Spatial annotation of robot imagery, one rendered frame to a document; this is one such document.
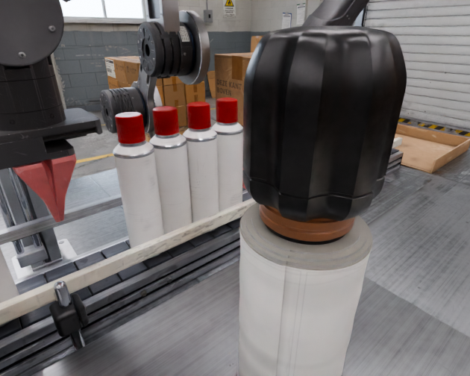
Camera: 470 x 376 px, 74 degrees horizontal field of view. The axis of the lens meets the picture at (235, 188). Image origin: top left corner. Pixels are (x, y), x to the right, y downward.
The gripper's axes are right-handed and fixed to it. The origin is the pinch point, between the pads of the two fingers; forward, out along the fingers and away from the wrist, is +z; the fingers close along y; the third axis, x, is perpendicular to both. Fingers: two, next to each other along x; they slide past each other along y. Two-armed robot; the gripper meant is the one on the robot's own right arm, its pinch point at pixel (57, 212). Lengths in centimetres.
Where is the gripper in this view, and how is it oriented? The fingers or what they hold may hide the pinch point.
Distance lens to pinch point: 36.1
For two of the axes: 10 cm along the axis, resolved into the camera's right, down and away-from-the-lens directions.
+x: -6.4, -3.4, 6.9
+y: 7.7, -2.9, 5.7
